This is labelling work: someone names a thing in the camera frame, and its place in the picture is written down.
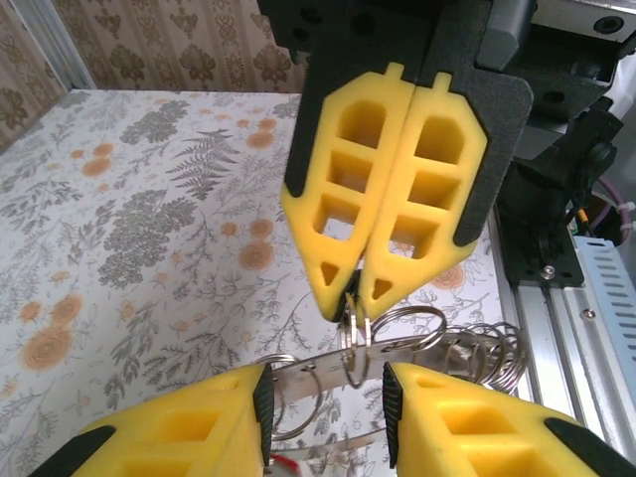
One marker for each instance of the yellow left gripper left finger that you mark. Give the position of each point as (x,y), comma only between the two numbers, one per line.
(199,412)

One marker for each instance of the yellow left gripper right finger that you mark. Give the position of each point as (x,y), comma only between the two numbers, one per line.
(497,447)

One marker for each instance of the round metal keyring disc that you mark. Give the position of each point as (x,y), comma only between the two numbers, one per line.
(325,370)

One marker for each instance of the long aluminium base rail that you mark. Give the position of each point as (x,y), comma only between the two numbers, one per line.
(556,338)

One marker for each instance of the red key tag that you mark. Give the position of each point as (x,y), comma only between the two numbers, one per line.
(285,463)

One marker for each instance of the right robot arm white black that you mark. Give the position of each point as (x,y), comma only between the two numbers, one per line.
(546,199)

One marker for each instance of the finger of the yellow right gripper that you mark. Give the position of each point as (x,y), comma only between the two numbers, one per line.
(318,238)
(447,263)

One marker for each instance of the aluminium frame post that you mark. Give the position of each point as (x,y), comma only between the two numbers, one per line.
(54,45)

